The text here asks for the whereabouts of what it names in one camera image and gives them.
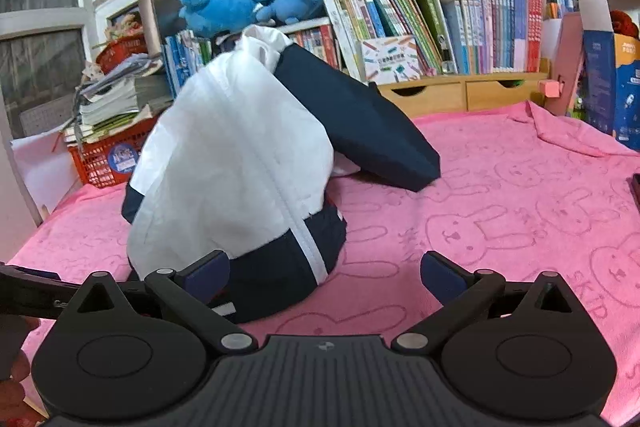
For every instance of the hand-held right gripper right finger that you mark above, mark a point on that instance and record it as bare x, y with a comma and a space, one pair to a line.
441, 278

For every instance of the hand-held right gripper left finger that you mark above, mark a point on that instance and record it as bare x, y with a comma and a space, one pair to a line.
207, 278

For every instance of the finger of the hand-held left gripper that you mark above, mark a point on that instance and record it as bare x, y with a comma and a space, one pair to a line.
27, 294

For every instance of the white and navy jacket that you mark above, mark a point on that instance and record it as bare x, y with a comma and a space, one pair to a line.
235, 157

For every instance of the person's left hand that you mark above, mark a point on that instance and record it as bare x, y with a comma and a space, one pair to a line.
17, 399

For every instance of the pink rabbit print blanket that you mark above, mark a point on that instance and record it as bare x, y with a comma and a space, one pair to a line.
500, 207

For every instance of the white paper sheet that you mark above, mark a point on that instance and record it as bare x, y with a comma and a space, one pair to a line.
42, 167

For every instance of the large red plastic basket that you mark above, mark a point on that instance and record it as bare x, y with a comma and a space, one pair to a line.
92, 162

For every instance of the wooden drawer organizer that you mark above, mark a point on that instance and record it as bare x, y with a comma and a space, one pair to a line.
450, 94

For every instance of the stack of books and papers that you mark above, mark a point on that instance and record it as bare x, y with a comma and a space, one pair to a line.
120, 99

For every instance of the dark flat device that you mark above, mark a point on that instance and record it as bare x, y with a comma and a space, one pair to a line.
635, 187

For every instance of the row of thin blue books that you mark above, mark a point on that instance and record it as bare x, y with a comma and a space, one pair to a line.
182, 62

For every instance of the small pink cube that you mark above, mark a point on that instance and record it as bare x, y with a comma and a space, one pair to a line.
550, 88

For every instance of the white colourful print box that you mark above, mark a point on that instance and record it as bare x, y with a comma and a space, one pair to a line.
392, 59

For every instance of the small red plastic basket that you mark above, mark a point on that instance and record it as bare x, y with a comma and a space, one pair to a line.
122, 54

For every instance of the row of colourful textbooks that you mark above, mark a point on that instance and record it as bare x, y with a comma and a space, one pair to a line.
480, 27

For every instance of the pink cardboard board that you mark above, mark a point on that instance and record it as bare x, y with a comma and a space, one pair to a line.
567, 57

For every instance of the blue cardboard box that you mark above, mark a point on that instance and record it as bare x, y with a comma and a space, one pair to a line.
607, 82

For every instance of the row of tall picture books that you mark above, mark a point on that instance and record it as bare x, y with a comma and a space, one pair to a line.
320, 44

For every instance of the blue cat plush toy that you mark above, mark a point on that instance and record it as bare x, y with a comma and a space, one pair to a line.
220, 7

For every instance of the white shelf board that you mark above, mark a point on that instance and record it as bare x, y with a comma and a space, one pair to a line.
307, 24

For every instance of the red yarn ball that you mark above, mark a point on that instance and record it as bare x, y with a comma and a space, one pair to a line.
627, 24

